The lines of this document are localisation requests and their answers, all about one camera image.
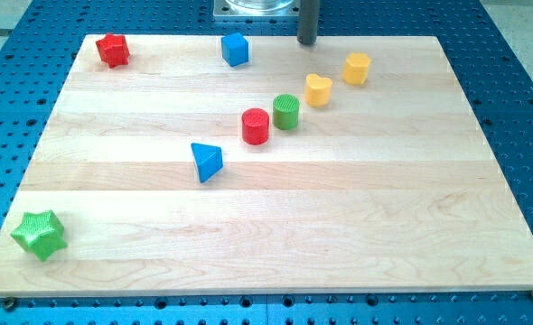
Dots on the green star block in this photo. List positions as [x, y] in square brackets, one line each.
[41, 234]

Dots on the wooden board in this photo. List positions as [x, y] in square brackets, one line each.
[390, 187]

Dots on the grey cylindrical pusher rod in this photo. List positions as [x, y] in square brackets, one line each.
[308, 20]

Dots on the blue cube block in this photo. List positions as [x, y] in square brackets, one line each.
[234, 49]

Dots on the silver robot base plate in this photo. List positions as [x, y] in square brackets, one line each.
[249, 9]

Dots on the blue perforated table plate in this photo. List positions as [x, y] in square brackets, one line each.
[492, 58]

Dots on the red star block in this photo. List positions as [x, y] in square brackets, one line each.
[113, 50]

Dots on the yellow hexagon block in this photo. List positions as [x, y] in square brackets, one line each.
[356, 68]

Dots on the green cylinder block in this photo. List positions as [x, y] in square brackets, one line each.
[286, 111]

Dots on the red cylinder block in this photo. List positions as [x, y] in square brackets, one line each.
[255, 126]

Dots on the yellow heart block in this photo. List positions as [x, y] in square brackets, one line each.
[317, 91]

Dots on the blue triangle block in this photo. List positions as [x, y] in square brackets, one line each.
[208, 160]

